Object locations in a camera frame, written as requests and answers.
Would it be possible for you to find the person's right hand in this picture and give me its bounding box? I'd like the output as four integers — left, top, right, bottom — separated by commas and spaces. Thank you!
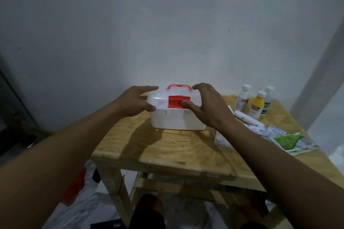
181, 83, 237, 131

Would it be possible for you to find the person's left hand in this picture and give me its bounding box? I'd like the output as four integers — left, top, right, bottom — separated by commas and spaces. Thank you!
114, 86, 159, 118

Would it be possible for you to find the white box with red latch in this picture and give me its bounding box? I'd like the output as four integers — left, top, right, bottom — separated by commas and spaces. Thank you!
147, 84, 206, 131

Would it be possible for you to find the person's left forearm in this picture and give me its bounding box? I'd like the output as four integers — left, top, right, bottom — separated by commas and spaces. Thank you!
0, 99, 125, 229

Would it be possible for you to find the person's right forearm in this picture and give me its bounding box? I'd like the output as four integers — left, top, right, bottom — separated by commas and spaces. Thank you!
215, 121, 344, 229

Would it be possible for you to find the wooden table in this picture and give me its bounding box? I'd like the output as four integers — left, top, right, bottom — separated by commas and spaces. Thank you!
91, 94, 344, 229

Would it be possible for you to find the white paper packet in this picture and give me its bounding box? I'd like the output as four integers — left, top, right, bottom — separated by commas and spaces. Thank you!
214, 130, 235, 150

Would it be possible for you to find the white bottle with red label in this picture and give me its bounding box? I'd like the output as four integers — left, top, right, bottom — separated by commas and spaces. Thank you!
235, 84, 251, 113

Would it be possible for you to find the white tube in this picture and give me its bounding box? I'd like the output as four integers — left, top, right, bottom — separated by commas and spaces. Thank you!
234, 110, 265, 127

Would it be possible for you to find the yellow bottle with white cap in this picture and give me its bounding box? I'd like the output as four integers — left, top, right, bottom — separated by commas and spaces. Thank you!
248, 91, 267, 120

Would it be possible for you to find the white carton with blue print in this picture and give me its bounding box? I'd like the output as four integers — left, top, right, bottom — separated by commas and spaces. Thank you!
243, 124, 273, 137

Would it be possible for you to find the white bottle with green label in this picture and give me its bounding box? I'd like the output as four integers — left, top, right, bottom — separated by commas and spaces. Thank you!
260, 86, 275, 116

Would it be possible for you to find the grey foil sachet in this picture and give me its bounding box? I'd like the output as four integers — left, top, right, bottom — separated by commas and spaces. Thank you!
268, 125, 287, 138

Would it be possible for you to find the person's left leg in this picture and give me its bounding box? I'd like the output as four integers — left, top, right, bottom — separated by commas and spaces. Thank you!
128, 193, 166, 229

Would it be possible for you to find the green and white sachet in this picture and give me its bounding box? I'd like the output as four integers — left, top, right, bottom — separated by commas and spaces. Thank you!
270, 132, 320, 156

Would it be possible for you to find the red object on floor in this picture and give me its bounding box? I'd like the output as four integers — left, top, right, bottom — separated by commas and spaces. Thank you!
61, 168, 87, 207

